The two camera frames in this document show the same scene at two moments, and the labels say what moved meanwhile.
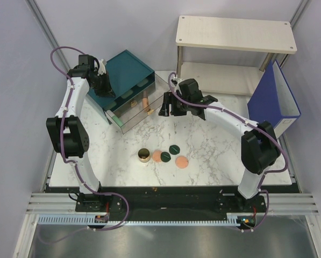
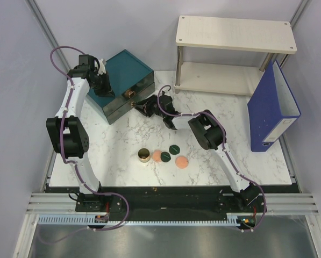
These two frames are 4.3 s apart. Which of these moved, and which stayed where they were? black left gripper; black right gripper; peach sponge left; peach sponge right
Moved: black right gripper
Stayed: black left gripper; peach sponge right; peach sponge left
